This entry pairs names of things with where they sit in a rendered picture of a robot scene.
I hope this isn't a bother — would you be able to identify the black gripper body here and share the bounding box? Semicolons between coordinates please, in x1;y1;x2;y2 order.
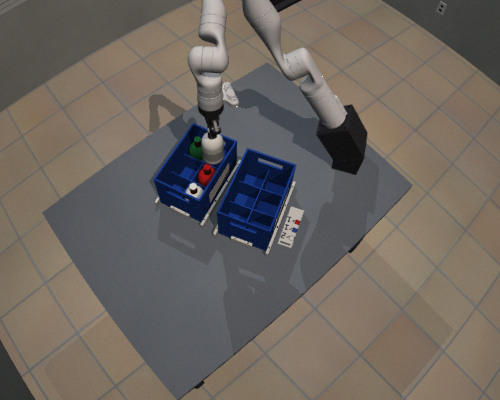
198;104;224;125

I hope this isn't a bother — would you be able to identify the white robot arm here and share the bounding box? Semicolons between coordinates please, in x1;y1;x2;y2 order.
188;0;347;129

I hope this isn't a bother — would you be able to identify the red bottle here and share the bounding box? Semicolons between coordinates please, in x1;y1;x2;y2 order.
198;164;216;187

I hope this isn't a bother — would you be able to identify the blue plastic crate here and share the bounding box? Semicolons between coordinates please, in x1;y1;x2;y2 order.
217;155;293;251
153;130;237;222

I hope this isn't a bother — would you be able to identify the blue labelled bottle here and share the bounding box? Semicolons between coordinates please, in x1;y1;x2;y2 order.
210;149;228;168

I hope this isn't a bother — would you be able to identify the white paper pick list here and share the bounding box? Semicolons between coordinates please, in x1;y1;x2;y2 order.
278;207;304;248

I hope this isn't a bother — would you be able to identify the green bottle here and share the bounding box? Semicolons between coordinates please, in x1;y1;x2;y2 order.
189;136;203;162

